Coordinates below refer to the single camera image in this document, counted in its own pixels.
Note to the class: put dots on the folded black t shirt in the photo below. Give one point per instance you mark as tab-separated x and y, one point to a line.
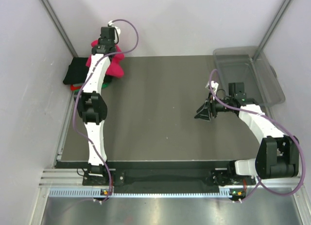
78	70

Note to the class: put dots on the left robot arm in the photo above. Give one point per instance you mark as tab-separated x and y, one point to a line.
93	109

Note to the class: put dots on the right corner frame post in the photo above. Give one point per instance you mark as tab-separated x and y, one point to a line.
272	27

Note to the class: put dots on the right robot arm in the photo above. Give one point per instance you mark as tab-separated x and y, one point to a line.
278	155

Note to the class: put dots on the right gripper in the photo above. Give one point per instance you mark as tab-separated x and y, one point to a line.
203	112

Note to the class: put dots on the grey cable duct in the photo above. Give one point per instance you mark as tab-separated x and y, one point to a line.
101	193

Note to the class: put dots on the folded red t shirt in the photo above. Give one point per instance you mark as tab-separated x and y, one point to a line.
75	87

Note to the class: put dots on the aluminium frame rail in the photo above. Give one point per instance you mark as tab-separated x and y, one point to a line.
144	178

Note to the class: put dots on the left corner frame post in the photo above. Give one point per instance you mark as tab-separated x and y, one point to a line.
59	27

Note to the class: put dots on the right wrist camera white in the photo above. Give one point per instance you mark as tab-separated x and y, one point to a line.
213	85

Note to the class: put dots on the folded green t shirt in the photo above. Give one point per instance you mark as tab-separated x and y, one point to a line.
104	85

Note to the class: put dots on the clear plastic bin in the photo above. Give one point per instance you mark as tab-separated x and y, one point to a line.
247	65

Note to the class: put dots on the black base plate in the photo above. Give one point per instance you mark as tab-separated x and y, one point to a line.
217	168

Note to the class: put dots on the corner frame post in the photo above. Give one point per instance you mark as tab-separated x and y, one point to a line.
59	27
272	27

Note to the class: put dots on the pink t shirt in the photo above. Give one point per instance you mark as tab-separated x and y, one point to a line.
115	64

